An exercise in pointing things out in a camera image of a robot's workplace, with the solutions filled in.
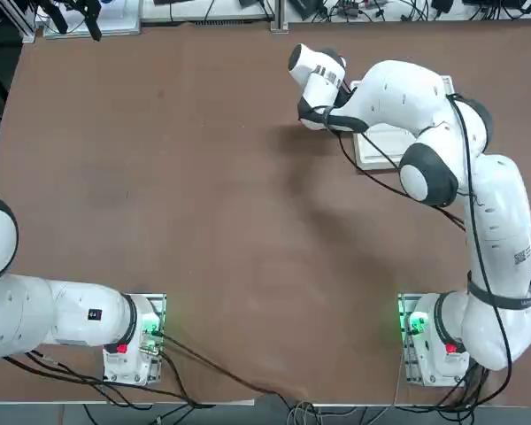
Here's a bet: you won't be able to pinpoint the aluminium frame rail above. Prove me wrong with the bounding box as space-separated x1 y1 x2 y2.
0 0 37 44

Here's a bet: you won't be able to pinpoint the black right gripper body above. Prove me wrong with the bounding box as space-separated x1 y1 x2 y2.
335 81 358 109

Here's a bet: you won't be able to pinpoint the white folding storage box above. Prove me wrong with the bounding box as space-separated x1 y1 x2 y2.
349 74 455 173

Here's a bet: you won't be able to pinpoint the black cable under left arm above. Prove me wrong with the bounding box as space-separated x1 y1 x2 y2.
2 349 213 408

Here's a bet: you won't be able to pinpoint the aluminium profile post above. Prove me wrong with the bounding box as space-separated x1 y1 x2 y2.
269 0 291 32

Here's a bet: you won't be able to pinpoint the white shelf board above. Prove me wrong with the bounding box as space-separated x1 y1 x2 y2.
140 0 276 23

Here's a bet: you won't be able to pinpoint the black cables at right base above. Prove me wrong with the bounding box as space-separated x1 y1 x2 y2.
393 353 514 413

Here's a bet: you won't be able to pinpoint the tangle of black cables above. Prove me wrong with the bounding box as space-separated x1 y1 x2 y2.
322 0 431 23

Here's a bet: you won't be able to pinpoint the white flat tray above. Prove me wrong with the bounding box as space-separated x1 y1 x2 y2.
42 0 142 40

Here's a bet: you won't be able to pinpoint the cable bundle below table edge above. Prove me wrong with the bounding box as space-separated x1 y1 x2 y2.
285 396 408 425

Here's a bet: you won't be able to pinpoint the black tripod stand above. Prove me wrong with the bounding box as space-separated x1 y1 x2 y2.
42 0 103 44

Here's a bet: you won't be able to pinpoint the black cable along right arm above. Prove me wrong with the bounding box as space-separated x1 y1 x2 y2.
446 92 514 399

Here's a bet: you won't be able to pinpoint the black cable from left base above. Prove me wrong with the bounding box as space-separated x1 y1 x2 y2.
157 331 311 402

